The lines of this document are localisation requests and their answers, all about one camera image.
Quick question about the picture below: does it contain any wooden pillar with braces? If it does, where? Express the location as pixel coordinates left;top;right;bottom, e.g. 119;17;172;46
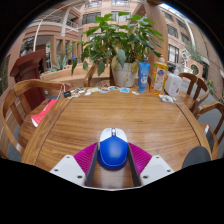
133;0;169;78

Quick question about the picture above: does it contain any yellow flowering potted plant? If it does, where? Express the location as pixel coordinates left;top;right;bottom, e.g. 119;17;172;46
207;79;216;94

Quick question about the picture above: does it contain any green potted plant white pot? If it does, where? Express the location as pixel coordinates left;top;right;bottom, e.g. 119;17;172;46
70;12;164;88

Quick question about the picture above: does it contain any small white packet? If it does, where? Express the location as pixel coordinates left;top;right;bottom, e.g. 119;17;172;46
158;94;178;104

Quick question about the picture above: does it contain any round dark grey mouse pad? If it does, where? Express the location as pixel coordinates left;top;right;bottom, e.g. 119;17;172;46
181;145;212;170

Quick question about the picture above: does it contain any white sculpture on pedestal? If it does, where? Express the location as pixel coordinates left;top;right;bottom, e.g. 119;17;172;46
180;49;192;69

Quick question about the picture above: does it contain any dark red wooden lectern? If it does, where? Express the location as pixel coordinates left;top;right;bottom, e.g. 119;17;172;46
9;49;48;111

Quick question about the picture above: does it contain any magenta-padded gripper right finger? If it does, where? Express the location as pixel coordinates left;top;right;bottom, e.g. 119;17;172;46
127;142;175;188

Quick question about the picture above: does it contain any blue squeeze tube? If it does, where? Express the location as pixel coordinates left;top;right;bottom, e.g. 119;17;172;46
137;60;151;94

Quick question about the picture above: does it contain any yellow liquid soap bottle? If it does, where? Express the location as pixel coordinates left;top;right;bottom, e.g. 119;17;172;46
149;54;169;95

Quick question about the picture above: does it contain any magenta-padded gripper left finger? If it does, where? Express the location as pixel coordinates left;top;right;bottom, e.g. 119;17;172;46
49;142;99;188

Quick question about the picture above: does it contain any blue and white computer mouse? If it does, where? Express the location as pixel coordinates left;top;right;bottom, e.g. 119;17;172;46
96;127;130;171

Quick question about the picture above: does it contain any white pump bottle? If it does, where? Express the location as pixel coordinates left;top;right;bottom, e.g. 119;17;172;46
164;68;183;98

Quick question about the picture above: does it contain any wooden armchair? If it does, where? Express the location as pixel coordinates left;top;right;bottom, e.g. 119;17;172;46
83;63;113;88
193;100;224;160
0;78;73;159
178;72;211;113

